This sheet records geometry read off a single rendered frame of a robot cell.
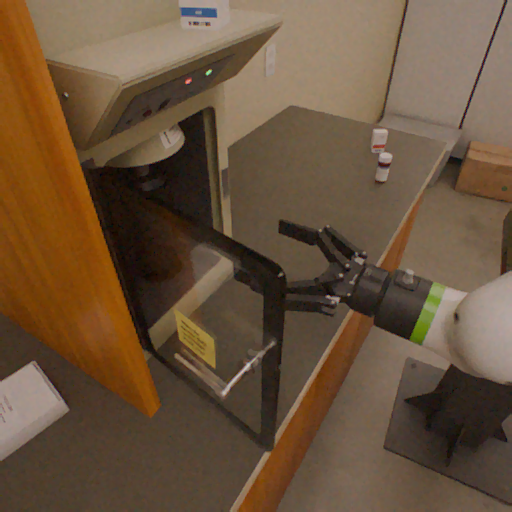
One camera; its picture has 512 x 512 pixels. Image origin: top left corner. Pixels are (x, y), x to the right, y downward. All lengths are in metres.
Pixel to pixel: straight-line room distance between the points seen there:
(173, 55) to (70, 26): 0.12
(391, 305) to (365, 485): 1.25
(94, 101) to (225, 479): 0.58
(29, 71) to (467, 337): 0.47
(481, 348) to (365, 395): 1.49
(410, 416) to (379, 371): 0.24
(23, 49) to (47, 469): 0.63
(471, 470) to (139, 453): 1.42
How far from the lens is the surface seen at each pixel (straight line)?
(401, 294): 0.57
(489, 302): 0.45
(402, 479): 1.80
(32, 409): 0.83
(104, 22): 0.56
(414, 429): 1.89
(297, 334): 0.87
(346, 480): 1.75
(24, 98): 0.40
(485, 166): 3.30
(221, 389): 0.49
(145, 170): 0.77
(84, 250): 0.48
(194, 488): 0.73
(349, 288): 0.60
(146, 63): 0.46
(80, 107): 0.49
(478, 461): 1.93
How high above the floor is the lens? 1.63
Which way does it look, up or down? 43 degrees down
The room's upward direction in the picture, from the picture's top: straight up
